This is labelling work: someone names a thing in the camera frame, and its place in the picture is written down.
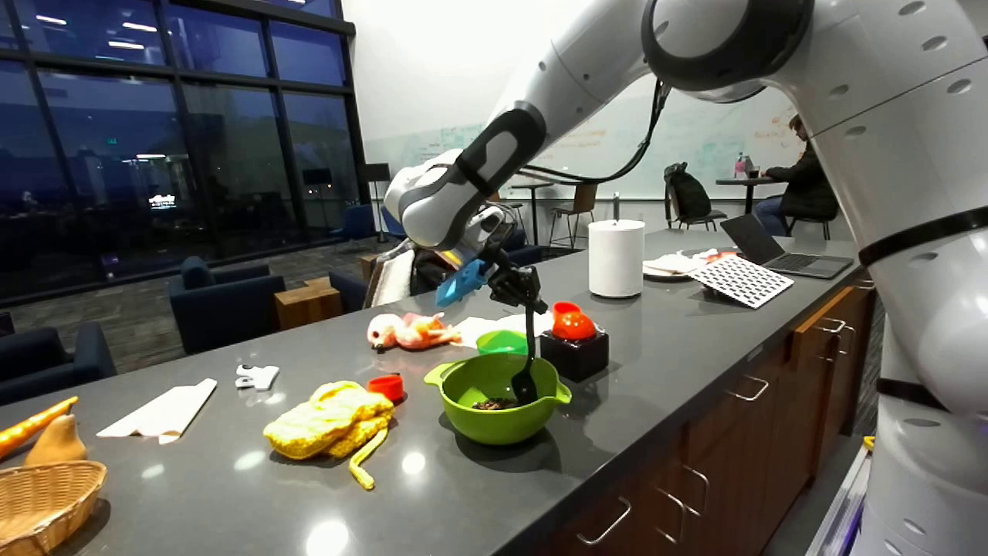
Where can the grey laptop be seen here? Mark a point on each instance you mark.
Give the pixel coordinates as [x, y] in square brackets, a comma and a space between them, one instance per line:
[782, 257]

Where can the dark blue sofa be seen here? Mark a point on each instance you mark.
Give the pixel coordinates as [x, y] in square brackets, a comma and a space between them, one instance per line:
[33, 358]

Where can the brown counter cabinet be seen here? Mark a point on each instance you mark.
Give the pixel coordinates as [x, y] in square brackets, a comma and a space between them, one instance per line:
[743, 444]

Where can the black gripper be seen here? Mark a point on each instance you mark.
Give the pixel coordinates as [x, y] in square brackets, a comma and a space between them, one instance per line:
[512, 283]

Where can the brown beans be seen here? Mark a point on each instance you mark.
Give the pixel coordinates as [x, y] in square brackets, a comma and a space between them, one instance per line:
[482, 401]

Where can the tan cone bread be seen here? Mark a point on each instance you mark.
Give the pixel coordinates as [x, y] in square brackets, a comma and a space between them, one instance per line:
[55, 447]

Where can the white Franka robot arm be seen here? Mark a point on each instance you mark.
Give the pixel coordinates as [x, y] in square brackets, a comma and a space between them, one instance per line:
[904, 102]

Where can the dark study table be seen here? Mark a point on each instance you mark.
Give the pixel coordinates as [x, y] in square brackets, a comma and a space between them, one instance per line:
[750, 182]

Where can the black backpack on chair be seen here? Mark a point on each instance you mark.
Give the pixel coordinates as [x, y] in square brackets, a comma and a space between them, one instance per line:
[687, 196]

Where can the black ladle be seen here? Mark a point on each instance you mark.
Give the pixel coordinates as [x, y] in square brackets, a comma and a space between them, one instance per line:
[527, 374]

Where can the large white napkin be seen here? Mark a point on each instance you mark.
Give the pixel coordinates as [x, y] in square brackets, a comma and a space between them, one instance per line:
[469, 329]

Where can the pink bottle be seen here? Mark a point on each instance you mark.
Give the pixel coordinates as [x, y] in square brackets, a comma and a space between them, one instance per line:
[740, 166]

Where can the folded white paper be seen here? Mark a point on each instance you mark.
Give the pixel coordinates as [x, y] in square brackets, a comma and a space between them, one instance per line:
[158, 411]

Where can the wooden side box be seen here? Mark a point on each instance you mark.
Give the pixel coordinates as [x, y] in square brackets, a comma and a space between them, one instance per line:
[307, 305]

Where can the small red cup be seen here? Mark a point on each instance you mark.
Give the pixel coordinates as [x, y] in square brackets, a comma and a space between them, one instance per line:
[387, 386]

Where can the orange white plush toy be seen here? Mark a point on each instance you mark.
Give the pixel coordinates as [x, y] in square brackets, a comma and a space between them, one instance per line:
[411, 331]

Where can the seated person in black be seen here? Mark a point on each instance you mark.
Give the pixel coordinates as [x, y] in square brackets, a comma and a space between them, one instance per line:
[803, 189]

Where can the dark blue armchair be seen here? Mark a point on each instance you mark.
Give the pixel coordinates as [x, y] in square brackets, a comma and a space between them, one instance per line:
[227, 311]
[345, 291]

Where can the white keyboard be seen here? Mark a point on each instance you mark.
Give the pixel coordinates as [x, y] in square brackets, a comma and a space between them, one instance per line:
[743, 283]

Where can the black backpack with jacket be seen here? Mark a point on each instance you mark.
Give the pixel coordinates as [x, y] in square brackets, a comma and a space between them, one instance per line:
[418, 277]

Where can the large glass window wall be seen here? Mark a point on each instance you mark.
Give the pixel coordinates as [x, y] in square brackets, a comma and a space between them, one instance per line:
[154, 135]

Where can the orange bread stick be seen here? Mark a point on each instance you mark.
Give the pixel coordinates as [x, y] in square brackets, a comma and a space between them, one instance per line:
[33, 423]

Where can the yellow cloth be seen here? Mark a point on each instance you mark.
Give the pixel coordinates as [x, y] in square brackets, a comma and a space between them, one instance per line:
[326, 420]

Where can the black square box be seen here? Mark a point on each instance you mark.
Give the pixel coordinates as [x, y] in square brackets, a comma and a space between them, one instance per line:
[574, 358]

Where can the white paper towel roll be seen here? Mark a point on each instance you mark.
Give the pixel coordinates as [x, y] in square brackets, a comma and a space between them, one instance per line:
[616, 257]

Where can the small dark green bowl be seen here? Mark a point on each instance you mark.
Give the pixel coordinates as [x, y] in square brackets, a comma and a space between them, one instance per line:
[497, 343]

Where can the brown chair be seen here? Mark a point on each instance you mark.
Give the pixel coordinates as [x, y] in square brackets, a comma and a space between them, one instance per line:
[582, 202]

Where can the light green mixing bowl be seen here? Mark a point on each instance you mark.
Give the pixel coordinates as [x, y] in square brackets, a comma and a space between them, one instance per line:
[495, 426]

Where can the white plate with papers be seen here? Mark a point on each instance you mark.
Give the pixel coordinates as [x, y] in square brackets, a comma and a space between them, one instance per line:
[669, 268]

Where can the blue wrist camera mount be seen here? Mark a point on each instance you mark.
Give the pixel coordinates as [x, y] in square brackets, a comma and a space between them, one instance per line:
[461, 283]

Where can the wicker basket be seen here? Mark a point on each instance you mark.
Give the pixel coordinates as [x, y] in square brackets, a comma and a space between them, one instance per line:
[47, 503]

